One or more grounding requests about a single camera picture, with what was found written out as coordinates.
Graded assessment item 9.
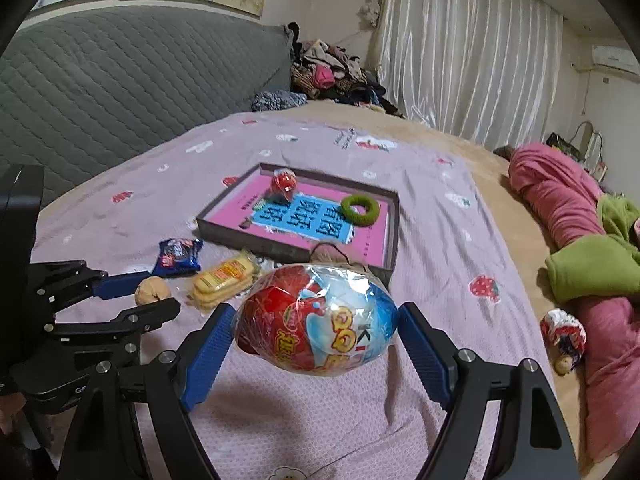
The pile of clothes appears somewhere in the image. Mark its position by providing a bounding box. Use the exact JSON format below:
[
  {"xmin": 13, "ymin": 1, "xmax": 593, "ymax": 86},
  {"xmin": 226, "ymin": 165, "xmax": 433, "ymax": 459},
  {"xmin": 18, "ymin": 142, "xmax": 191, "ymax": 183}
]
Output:
[{"xmin": 284, "ymin": 22, "xmax": 404, "ymax": 118}]

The cluttered side table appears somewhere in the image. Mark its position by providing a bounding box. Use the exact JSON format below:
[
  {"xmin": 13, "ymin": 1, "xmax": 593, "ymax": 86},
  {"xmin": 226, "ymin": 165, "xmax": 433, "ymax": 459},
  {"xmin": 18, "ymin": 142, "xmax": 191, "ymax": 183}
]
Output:
[{"xmin": 544, "ymin": 120, "xmax": 608, "ymax": 183}]

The green fleece blanket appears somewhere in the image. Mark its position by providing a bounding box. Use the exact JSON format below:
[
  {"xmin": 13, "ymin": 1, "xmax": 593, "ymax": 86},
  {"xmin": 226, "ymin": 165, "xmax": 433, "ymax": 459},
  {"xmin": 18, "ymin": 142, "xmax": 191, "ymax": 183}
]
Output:
[{"xmin": 546, "ymin": 194, "xmax": 639, "ymax": 304}]

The small red toy egg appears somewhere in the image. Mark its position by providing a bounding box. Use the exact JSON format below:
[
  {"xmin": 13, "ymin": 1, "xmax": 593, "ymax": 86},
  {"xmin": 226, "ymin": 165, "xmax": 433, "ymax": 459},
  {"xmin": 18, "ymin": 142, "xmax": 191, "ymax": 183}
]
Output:
[{"xmin": 269, "ymin": 168, "xmax": 297, "ymax": 203}]

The blue snack packet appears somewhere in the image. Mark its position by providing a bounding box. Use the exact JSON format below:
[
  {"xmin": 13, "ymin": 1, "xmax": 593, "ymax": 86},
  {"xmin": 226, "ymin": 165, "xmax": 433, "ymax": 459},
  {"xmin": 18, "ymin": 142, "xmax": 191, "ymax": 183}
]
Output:
[{"xmin": 152, "ymin": 238, "xmax": 203, "ymax": 278}]

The grey shallow box tray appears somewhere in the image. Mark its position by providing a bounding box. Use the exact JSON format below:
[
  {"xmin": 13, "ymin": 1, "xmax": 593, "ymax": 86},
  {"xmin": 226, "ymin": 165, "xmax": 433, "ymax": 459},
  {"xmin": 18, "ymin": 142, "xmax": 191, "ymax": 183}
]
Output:
[{"xmin": 196, "ymin": 162, "xmax": 399, "ymax": 285}]

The white pleated curtain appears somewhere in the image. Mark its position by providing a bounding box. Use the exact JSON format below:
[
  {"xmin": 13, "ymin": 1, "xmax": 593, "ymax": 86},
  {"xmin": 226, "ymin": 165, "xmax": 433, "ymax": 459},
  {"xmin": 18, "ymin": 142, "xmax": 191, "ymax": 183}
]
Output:
[{"xmin": 369, "ymin": 0, "xmax": 563, "ymax": 150}]

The pink rolled quilt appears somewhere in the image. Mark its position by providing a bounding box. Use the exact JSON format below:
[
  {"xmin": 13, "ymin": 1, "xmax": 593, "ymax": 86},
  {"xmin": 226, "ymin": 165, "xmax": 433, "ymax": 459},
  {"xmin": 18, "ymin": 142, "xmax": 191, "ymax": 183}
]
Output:
[{"xmin": 509, "ymin": 143, "xmax": 639, "ymax": 462}]

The beige sheer hair scrunchie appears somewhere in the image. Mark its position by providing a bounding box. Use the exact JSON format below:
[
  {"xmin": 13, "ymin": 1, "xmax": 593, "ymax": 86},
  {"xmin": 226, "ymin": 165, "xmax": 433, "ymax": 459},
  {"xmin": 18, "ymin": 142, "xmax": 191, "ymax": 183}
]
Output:
[{"xmin": 309, "ymin": 240, "xmax": 366, "ymax": 266}]

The white air conditioner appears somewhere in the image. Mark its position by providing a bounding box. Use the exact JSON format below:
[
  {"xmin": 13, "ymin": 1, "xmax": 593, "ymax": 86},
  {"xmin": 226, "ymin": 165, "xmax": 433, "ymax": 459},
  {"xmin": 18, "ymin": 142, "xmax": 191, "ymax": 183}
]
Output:
[{"xmin": 591, "ymin": 44, "xmax": 639, "ymax": 81}]

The grey quilted headboard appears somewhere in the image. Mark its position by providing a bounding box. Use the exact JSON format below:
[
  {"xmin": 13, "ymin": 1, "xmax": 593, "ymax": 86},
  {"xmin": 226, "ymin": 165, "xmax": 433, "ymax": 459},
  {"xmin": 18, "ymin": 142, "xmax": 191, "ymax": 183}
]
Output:
[{"xmin": 1, "ymin": 6, "xmax": 291, "ymax": 202}]

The large red blue toy egg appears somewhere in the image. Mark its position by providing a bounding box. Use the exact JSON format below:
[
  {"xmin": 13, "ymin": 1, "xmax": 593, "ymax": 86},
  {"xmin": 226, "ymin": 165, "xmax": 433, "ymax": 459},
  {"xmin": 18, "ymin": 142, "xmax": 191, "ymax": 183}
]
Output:
[{"xmin": 234, "ymin": 263, "xmax": 399, "ymax": 376}]

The yellow biscuit pack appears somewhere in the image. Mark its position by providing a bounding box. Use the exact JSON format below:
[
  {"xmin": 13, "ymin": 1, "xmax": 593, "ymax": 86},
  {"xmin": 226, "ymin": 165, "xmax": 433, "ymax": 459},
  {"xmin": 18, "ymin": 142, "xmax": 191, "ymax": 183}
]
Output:
[{"xmin": 189, "ymin": 249, "xmax": 260, "ymax": 311}]

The tan bed sheet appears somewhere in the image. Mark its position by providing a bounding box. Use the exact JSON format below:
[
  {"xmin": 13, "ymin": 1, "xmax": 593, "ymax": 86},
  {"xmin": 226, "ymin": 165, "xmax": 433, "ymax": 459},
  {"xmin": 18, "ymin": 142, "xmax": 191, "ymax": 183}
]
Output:
[{"xmin": 290, "ymin": 101, "xmax": 616, "ymax": 479}]

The dark blue patterned cloth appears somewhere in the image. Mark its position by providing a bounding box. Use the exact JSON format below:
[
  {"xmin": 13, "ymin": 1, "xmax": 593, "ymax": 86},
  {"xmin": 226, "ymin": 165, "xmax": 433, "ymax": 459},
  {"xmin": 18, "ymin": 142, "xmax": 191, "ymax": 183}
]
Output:
[{"xmin": 250, "ymin": 90, "xmax": 307, "ymax": 112}]

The pink strawberry print blanket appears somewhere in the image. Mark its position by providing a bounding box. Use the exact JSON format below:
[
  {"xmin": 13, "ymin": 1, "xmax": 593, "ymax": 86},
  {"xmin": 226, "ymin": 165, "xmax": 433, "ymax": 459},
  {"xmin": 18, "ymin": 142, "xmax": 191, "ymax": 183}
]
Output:
[{"xmin": 32, "ymin": 114, "xmax": 547, "ymax": 479}]

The tan walnut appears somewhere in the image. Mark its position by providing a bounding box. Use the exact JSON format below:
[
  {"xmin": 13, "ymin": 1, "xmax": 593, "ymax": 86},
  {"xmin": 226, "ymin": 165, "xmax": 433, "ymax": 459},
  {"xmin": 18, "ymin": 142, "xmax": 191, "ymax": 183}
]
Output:
[{"xmin": 134, "ymin": 276, "xmax": 171, "ymax": 307}]

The red white scrunchie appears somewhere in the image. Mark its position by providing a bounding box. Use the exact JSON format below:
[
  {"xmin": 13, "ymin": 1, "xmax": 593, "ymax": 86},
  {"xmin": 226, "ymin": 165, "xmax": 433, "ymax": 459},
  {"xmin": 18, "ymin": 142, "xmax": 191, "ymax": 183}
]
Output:
[{"xmin": 540, "ymin": 309, "xmax": 587, "ymax": 376}]

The green fuzzy ring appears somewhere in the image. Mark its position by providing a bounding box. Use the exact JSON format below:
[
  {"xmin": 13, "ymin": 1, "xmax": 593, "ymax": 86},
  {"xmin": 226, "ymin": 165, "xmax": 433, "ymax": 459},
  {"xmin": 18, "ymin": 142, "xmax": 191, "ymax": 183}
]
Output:
[{"xmin": 339, "ymin": 193, "xmax": 381, "ymax": 228}]

